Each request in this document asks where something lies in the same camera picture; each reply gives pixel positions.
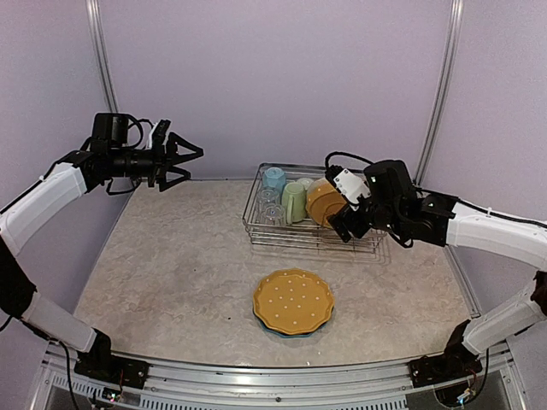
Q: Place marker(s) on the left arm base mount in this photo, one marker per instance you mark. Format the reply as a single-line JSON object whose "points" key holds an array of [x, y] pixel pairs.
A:
{"points": [[124, 372]]}

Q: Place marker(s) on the green mug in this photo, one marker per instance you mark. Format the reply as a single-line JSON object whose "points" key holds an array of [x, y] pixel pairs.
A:
{"points": [[294, 199]]}

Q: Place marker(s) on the yellow dotted plate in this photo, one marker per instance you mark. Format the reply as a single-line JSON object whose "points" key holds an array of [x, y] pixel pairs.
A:
{"points": [[293, 302], [323, 201]]}

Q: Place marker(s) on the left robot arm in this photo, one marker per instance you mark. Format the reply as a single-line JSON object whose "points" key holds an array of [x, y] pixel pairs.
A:
{"points": [[117, 148]]}

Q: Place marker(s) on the metal wire dish rack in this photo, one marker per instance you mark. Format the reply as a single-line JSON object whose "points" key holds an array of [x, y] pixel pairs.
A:
{"points": [[306, 238]]}

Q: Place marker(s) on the corner aluminium post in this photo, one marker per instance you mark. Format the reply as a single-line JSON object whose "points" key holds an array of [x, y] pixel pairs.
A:
{"points": [[442, 91], [100, 50]]}

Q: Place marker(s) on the light blue faceted cup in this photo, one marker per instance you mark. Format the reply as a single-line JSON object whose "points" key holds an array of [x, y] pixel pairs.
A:
{"points": [[274, 178]]}

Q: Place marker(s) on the aluminium front rail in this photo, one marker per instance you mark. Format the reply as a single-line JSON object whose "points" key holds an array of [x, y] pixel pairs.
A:
{"points": [[173, 384]]}

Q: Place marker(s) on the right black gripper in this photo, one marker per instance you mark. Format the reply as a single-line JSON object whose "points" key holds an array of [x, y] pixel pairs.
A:
{"points": [[344, 214]]}

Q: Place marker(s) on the clear glass near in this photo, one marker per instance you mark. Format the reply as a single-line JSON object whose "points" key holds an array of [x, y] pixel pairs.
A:
{"points": [[273, 215]]}

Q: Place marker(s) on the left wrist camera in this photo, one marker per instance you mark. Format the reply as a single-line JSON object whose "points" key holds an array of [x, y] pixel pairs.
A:
{"points": [[157, 134]]}

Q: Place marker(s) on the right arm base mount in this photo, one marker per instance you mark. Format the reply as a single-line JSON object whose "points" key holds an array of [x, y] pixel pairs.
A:
{"points": [[437, 369]]}

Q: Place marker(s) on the left corner aluminium post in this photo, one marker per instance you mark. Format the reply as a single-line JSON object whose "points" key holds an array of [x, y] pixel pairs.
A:
{"points": [[100, 50]]}

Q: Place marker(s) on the right corner aluminium post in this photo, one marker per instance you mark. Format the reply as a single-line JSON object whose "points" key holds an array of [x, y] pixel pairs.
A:
{"points": [[442, 91]]}

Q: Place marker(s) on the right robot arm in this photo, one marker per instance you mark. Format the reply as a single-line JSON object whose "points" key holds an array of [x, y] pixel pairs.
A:
{"points": [[385, 198]]}

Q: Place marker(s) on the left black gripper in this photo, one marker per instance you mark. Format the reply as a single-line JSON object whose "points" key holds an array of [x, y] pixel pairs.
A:
{"points": [[172, 157]]}

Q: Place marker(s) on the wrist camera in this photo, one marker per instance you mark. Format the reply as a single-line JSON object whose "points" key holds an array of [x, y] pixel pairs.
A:
{"points": [[157, 134], [350, 186]]}

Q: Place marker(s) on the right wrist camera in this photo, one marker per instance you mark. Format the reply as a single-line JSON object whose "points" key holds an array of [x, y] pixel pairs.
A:
{"points": [[350, 186]]}

